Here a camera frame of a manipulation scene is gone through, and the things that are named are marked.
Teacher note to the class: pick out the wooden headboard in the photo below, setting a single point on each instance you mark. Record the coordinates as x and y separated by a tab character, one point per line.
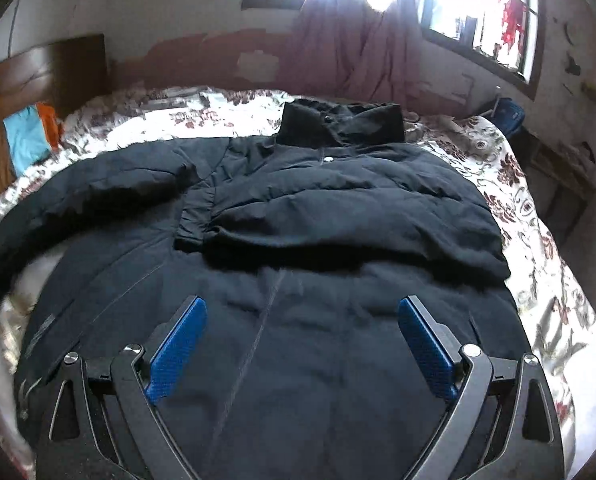
72	67

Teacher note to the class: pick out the orange cloth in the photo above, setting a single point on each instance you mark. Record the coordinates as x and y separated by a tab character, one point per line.
50	122

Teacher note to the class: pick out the blue bag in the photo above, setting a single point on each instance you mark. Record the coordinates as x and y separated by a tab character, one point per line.
510	116

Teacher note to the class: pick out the floral bedspread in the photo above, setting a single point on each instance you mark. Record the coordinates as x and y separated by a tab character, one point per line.
202	110

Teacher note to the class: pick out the red hanging clothes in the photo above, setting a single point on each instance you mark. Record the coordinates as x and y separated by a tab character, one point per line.
512	20

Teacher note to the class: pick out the low bedside cabinet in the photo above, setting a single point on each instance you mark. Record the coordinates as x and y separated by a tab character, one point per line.
560	175

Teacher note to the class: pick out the black padded jacket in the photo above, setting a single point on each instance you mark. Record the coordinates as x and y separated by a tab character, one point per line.
303	210

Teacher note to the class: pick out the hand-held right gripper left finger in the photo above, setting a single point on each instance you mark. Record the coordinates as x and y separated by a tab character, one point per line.
177	350

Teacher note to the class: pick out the large dark-framed window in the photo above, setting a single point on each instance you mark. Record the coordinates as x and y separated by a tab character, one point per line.
473	5

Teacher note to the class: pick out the maroon curtain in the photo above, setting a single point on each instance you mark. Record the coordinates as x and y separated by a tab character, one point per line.
363	45

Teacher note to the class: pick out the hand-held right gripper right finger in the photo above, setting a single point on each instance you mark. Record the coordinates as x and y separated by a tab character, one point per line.
424	350

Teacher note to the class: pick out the light blue cloth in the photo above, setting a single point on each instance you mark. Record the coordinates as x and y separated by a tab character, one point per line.
26	137

